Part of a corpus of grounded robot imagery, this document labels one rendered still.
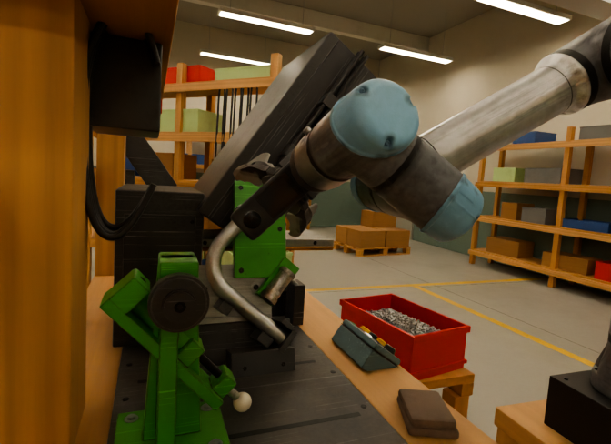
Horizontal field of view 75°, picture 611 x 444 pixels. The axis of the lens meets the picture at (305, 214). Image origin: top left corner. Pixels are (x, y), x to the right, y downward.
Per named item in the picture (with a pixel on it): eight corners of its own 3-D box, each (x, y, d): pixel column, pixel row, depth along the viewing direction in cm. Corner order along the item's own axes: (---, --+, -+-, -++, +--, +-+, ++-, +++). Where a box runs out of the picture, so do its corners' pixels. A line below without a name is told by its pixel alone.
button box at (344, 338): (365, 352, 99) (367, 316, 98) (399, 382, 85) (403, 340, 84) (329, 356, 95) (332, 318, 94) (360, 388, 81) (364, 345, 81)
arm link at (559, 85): (585, 22, 65) (332, 163, 60) (656, -7, 55) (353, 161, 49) (608, 86, 67) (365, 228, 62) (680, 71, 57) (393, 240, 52)
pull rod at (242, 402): (248, 404, 62) (250, 368, 61) (253, 414, 59) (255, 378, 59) (213, 409, 60) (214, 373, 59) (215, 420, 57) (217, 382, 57)
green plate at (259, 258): (275, 276, 94) (274, 190, 97) (287, 276, 87) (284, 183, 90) (227, 278, 90) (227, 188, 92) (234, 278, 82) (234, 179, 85)
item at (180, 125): (260, 324, 344) (276, 39, 322) (91, 277, 449) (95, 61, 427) (291, 307, 392) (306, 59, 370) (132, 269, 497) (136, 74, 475)
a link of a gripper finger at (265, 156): (254, 157, 69) (290, 166, 63) (230, 178, 66) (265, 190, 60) (245, 142, 67) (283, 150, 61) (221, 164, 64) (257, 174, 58)
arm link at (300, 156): (338, 195, 45) (289, 142, 44) (321, 204, 50) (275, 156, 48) (374, 155, 49) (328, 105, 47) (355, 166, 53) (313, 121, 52)
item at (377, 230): (381, 246, 805) (385, 209, 798) (409, 254, 736) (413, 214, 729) (332, 247, 745) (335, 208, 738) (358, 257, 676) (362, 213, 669)
